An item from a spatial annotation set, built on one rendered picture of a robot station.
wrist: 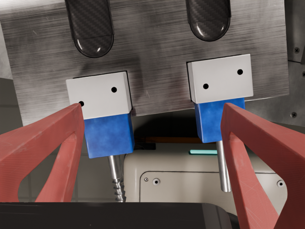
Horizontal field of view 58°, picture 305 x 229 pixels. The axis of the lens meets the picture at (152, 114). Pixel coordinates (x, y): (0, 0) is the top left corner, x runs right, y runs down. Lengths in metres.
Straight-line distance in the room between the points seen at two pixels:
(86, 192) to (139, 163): 0.44
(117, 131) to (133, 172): 0.65
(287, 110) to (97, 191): 1.01
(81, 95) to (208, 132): 0.12
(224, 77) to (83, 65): 0.13
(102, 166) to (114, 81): 0.98
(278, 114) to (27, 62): 0.28
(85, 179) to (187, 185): 0.50
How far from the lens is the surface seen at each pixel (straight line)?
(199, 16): 0.28
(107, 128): 0.26
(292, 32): 0.36
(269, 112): 0.35
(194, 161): 0.90
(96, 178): 1.23
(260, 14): 0.28
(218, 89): 0.24
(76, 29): 0.28
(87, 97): 0.24
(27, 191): 1.34
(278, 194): 1.01
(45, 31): 0.28
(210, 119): 0.26
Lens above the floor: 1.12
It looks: 81 degrees down
